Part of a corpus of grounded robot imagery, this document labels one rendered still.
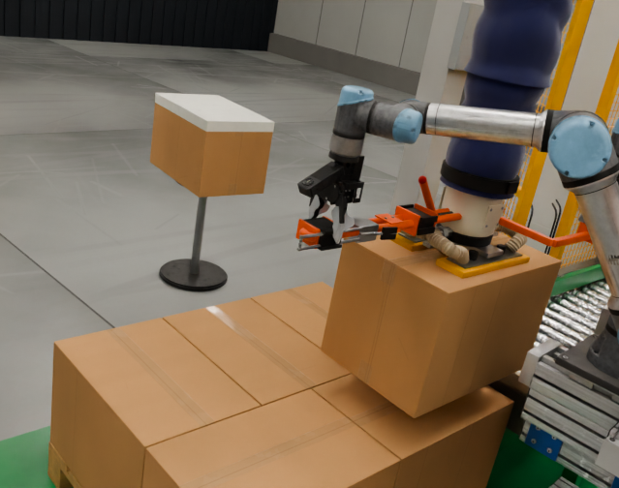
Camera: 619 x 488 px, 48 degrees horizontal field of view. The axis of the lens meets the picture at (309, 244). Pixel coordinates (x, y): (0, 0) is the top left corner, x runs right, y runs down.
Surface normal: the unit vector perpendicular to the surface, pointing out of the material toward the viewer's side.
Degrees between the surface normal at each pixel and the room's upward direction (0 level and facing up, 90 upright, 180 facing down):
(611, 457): 90
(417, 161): 90
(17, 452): 0
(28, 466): 0
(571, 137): 84
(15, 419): 0
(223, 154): 90
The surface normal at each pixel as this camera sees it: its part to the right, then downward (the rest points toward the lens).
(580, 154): -0.41, 0.16
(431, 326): -0.74, 0.12
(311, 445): 0.17, -0.92
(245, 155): 0.59, 0.39
